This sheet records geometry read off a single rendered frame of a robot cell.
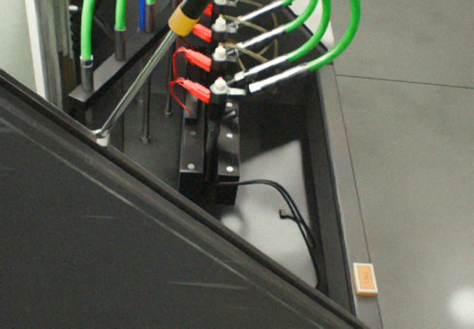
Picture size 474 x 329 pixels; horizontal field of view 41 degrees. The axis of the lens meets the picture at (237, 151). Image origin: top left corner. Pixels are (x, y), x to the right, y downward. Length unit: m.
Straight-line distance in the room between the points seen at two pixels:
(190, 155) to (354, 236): 0.30
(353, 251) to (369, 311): 0.11
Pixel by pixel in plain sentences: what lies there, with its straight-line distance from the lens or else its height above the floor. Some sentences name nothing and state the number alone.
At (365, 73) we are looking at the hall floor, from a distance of 2.99.
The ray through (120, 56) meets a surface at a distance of 1.05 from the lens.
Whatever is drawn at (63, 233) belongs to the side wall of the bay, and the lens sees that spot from 0.69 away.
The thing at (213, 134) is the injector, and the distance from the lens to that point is 1.04.
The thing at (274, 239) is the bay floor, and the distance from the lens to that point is 1.17.
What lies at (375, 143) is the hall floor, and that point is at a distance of 2.65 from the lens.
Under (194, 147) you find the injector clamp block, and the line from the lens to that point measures 1.09.
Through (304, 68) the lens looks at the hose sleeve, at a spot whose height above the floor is 1.18.
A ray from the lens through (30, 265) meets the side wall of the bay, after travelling 0.75.
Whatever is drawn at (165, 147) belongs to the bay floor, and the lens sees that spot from 1.29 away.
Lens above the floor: 1.76
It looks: 46 degrees down
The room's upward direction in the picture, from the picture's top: 10 degrees clockwise
